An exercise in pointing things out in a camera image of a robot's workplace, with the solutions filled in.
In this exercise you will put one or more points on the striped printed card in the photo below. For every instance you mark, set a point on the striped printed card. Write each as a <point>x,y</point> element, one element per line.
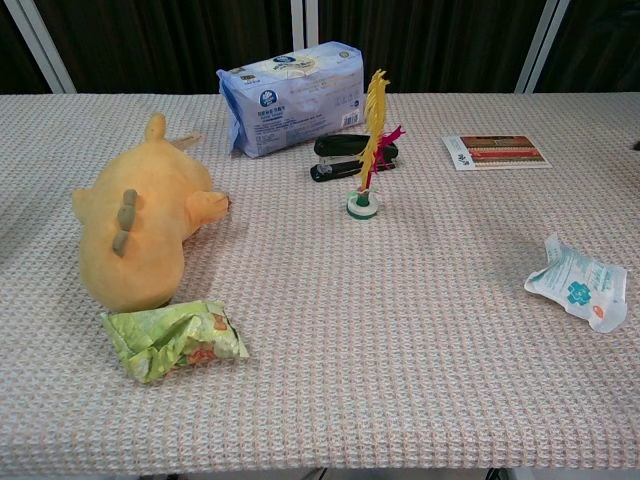
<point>500,150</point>

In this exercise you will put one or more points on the beige waffle weave tablecloth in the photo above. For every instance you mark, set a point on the beige waffle weave tablecloth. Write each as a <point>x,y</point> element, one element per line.
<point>350,300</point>

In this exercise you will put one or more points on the feather shuttlecock toy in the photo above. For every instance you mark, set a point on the feather shuttlecock toy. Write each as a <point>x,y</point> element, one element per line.
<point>361,205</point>

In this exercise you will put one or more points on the orange plush toy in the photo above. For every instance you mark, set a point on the orange plush toy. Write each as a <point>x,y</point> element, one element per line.
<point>140,225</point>

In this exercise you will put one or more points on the green snack bag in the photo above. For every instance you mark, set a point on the green snack bag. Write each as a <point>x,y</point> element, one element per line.
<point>170,340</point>

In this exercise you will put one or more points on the white partition post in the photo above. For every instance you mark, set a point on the white partition post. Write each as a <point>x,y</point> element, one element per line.
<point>45,50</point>
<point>542,50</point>
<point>304,25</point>

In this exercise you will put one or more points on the black rectangular device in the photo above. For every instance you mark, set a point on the black rectangular device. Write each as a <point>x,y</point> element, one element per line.
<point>340,145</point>

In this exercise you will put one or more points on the white teal plastic pouch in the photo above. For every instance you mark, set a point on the white teal plastic pouch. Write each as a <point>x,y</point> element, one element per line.
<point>575,285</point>

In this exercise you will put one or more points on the blue tissue pack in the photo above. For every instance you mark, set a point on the blue tissue pack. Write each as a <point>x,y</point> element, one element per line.
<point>290,110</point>

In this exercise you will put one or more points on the black curtain panel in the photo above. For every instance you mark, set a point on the black curtain panel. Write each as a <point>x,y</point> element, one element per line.
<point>600,45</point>
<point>440,45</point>
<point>165,40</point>
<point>15,60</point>

